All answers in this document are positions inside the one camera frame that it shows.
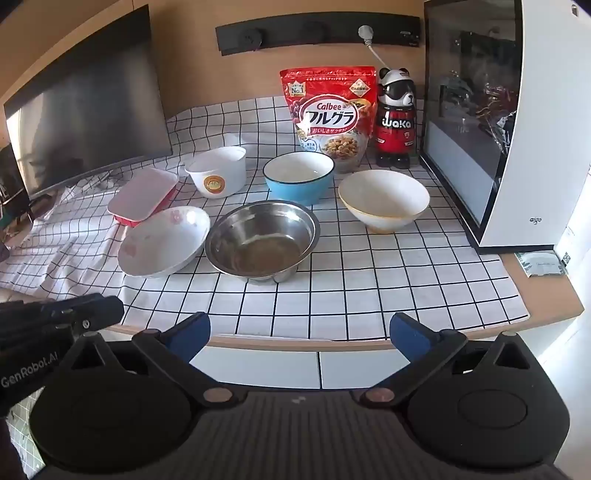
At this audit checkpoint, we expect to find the white checked tablecloth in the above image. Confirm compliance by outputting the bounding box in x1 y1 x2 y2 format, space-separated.
0 95 531 336

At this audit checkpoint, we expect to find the stainless steel bowl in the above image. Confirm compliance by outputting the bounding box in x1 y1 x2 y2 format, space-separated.
204 200 321 284

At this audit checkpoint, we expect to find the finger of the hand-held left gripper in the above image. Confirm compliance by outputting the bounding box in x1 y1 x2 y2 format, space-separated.
60 293 125 334

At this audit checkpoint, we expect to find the white floral bowl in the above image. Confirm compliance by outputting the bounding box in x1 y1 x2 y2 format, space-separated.
117 206 212 278

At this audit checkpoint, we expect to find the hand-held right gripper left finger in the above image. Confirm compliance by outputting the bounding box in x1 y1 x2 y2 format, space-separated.
69 311 236 409

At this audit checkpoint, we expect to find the black wall power strip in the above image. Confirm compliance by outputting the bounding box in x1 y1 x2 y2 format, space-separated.
215 16 422 56

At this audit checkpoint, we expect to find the white drawer front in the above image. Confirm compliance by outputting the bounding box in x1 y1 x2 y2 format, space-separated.
320 351 409 391
191 346 319 391

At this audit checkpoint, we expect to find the panda shaped red bottle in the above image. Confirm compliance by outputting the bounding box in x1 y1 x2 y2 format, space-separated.
375 68 417 169

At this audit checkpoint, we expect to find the black computer monitor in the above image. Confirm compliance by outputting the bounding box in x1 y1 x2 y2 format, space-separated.
4 4 174 200

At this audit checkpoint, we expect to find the white bowl with handles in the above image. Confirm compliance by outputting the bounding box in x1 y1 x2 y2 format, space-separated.
185 147 247 199

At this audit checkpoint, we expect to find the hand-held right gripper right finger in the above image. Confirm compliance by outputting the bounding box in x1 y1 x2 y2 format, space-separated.
360 312 533 408

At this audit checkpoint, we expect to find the white plug with cable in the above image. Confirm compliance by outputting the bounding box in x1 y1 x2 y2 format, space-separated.
358 25 393 75

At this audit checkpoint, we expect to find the dark clutter beside monitor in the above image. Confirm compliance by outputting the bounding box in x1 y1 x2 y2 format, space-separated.
0 143 32 227

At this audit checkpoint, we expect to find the red and white rectangular dish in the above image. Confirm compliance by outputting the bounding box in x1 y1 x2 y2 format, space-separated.
107 167 180 228

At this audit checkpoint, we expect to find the cream bowl with orange rim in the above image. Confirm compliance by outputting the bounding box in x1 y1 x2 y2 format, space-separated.
338 170 431 234

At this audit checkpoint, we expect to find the white computer case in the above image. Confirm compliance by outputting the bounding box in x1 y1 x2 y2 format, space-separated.
418 0 591 253

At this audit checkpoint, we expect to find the red cereal bag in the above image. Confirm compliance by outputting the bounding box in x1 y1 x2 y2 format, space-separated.
279 66 378 174

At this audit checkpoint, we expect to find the blue bowl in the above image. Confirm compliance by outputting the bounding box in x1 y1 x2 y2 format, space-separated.
263 151 335 207

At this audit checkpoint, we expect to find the small white packet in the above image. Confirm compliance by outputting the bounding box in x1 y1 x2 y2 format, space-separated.
515 250 568 278

